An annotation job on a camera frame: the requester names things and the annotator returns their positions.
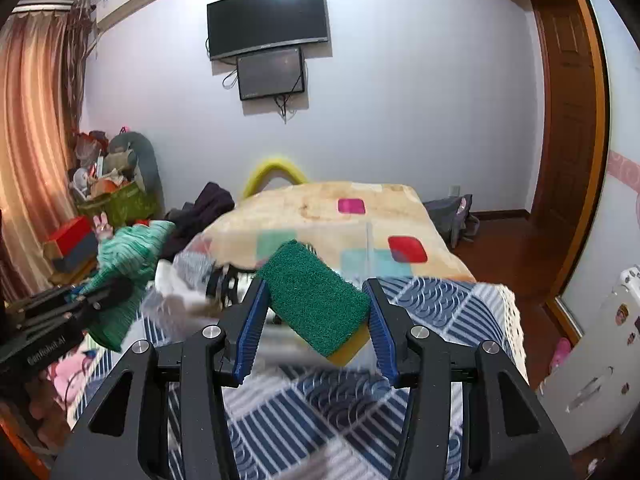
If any green yellow scrub sponge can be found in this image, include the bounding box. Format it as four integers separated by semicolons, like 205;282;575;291
257;240;370;367

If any black mesh strap garment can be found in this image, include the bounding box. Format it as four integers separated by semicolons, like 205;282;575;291
205;263;257;309

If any red and grey box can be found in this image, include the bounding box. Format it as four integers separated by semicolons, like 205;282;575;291
42;216;98;273

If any green knitted cloth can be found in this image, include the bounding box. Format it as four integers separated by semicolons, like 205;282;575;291
79;220;176;352

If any pink rabbit doll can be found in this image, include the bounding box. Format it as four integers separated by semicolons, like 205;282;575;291
92;211;114;244

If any green box of clutter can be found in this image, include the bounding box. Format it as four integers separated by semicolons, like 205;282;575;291
68;130;160;228

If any clear plastic storage box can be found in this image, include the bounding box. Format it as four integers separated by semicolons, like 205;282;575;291
141;231;412;334

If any blue white patterned cloth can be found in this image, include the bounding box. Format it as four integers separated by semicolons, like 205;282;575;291
66;268;530;480

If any pile of black clothes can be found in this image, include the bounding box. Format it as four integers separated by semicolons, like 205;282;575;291
160;182;234;261

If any grey green plush toy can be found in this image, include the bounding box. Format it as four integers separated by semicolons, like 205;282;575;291
108;130;164;212

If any white sliding wardrobe door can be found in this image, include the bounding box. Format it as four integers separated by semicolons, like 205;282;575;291
554;0;640;340

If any grey bag on floor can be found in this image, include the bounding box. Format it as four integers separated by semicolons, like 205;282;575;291
423;194;480;248

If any beige patterned fleece blanket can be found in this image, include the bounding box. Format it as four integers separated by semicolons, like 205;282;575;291
188;182;474;282

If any brown wooden door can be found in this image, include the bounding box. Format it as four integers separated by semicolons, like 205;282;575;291
532;0;608;300

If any yellow curved pool noodle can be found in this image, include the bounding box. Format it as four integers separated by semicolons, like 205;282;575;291
242;157;309;198

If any orange curtain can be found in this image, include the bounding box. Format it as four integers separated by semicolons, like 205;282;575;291
1;1;93;299

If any small black wall monitor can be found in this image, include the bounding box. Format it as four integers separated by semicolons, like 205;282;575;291
236;47;306;101

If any large black wall television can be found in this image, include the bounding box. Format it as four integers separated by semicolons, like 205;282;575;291
206;0;330;60

